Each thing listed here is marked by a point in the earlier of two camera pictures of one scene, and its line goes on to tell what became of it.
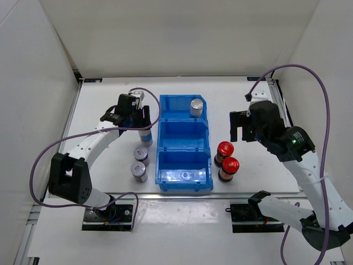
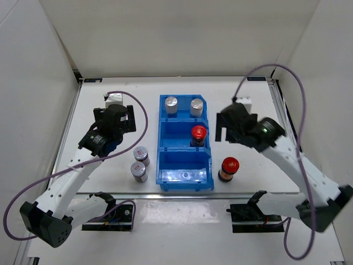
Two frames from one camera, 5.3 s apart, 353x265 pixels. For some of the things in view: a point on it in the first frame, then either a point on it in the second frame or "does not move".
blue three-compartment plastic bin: [184, 159] does not move
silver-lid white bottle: [196, 107] does not move
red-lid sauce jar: [230, 166] does not move
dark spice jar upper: [141, 154] does not move
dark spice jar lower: [138, 170] does not move
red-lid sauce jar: [225, 149] → [198, 133]
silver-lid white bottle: [146, 138] → [171, 104]
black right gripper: [240, 119] → [219, 125]
